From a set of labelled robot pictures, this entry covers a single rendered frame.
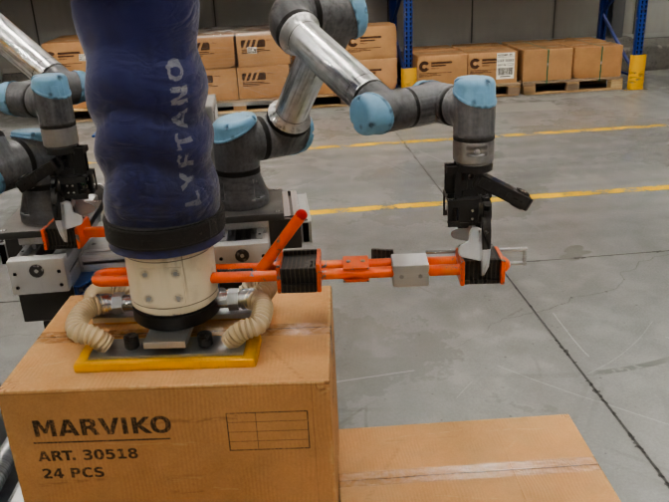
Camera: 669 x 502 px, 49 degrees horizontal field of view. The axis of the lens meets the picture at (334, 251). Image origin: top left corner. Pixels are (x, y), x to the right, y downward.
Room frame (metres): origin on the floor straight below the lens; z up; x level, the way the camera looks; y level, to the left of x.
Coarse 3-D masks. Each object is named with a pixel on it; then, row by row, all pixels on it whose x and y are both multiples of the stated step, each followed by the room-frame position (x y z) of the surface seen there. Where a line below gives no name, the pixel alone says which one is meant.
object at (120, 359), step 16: (128, 336) 1.23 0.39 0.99; (192, 336) 1.28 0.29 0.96; (208, 336) 1.22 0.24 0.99; (96, 352) 1.22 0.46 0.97; (112, 352) 1.22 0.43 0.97; (128, 352) 1.22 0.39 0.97; (144, 352) 1.21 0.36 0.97; (160, 352) 1.21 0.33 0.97; (176, 352) 1.21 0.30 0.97; (192, 352) 1.21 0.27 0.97; (208, 352) 1.20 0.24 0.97; (224, 352) 1.20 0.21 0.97; (240, 352) 1.20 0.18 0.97; (256, 352) 1.21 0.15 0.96; (80, 368) 1.19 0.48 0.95; (96, 368) 1.19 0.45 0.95; (112, 368) 1.19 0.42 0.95; (128, 368) 1.19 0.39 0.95; (144, 368) 1.19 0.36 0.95; (160, 368) 1.18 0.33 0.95; (176, 368) 1.18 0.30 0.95; (192, 368) 1.18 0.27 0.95; (208, 368) 1.18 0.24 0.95
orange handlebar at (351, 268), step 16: (352, 256) 1.35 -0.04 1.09; (448, 256) 1.33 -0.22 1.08; (96, 272) 1.33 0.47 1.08; (112, 272) 1.34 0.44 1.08; (224, 272) 1.31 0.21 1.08; (240, 272) 1.30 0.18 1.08; (256, 272) 1.30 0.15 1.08; (272, 272) 1.30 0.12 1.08; (336, 272) 1.29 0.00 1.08; (352, 272) 1.29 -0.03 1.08; (368, 272) 1.29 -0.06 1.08; (384, 272) 1.29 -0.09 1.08; (432, 272) 1.29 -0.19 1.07; (448, 272) 1.28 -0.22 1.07
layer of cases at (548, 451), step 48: (384, 432) 1.51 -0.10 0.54; (432, 432) 1.50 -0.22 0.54; (480, 432) 1.50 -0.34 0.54; (528, 432) 1.49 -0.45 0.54; (576, 432) 1.48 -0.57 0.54; (384, 480) 1.34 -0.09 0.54; (432, 480) 1.33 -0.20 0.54; (480, 480) 1.32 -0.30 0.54; (528, 480) 1.31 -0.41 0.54; (576, 480) 1.31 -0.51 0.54
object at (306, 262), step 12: (288, 252) 1.36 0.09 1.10; (300, 252) 1.36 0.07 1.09; (312, 252) 1.36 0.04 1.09; (276, 264) 1.29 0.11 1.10; (288, 264) 1.31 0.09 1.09; (300, 264) 1.31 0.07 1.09; (312, 264) 1.31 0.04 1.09; (288, 276) 1.27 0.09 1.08; (300, 276) 1.27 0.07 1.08; (312, 276) 1.27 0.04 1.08; (288, 288) 1.27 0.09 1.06; (300, 288) 1.27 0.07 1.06; (312, 288) 1.27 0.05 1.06
